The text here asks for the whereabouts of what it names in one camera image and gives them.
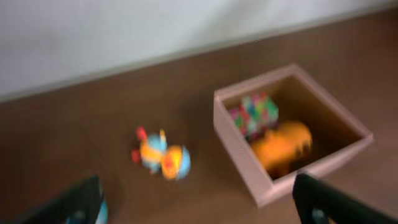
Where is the rubiks cube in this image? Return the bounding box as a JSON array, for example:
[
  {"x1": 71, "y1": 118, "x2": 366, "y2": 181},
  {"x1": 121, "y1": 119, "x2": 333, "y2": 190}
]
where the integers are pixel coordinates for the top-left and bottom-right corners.
[
  {"x1": 239, "y1": 91, "x2": 279, "y2": 137},
  {"x1": 228, "y1": 106, "x2": 257, "y2": 140}
]

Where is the orange and blue duck toy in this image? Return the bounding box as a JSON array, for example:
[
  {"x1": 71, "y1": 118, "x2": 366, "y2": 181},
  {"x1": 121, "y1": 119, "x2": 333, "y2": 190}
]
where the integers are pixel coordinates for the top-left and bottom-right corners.
[{"x1": 131, "y1": 126, "x2": 191, "y2": 180}]

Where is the orange pig toy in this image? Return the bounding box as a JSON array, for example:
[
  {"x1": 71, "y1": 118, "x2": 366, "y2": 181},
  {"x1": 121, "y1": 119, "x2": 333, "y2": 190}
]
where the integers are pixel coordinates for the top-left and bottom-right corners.
[{"x1": 250, "y1": 121, "x2": 313, "y2": 179}]

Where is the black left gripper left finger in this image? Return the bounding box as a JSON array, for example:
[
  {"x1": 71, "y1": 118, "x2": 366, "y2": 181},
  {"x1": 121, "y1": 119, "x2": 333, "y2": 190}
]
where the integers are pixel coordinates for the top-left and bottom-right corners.
[{"x1": 12, "y1": 175, "x2": 104, "y2": 224}]

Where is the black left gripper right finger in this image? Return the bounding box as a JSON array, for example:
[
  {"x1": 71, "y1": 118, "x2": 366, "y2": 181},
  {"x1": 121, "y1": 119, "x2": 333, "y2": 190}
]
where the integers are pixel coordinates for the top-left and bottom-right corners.
[{"x1": 292, "y1": 173, "x2": 397, "y2": 224}]

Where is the beige cardboard box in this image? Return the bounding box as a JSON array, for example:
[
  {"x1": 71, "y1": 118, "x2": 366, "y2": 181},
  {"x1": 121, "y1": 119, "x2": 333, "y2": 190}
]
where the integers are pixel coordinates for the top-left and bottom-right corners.
[{"x1": 213, "y1": 64, "x2": 374, "y2": 208}]

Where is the blue ball toy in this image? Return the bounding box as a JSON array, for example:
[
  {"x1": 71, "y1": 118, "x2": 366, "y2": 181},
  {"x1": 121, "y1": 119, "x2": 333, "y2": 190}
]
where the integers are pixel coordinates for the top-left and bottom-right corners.
[{"x1": 64, "y1": 199, "x2": 108, "y2": 224}]

